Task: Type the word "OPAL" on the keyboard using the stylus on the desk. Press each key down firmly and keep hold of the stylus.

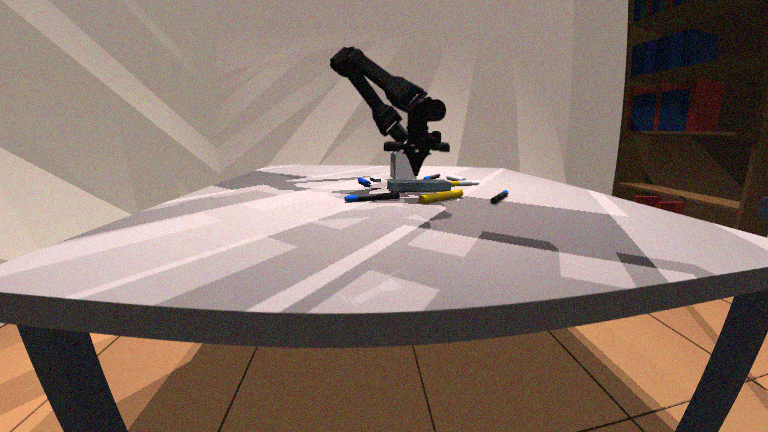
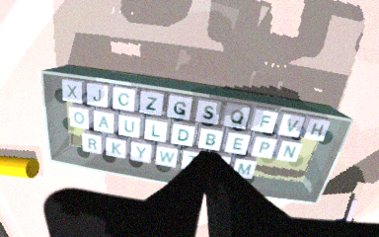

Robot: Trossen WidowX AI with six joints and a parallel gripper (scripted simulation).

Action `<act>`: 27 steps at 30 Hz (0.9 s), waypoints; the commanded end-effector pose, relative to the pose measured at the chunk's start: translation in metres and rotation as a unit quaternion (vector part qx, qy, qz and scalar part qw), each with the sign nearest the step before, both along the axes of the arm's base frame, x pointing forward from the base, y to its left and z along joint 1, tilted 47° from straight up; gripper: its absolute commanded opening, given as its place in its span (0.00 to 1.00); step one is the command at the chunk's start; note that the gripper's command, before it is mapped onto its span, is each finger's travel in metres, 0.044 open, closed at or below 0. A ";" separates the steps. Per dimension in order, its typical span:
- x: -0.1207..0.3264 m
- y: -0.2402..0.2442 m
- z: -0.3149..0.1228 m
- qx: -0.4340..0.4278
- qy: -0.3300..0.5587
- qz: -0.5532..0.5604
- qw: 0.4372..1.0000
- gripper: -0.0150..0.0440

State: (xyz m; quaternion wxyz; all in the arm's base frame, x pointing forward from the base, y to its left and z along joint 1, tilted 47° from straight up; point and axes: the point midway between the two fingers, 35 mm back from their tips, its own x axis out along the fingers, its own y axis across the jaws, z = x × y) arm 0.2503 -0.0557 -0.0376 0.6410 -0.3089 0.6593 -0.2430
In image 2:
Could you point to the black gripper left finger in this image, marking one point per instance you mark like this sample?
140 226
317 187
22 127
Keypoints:
173 211

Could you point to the blue stylus with grey tip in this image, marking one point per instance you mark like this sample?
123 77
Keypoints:
351 210

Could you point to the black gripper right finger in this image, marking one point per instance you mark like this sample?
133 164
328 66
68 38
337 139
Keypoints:
234 208

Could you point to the grey keyboard with white letter keys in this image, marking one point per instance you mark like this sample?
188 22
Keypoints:
148 128

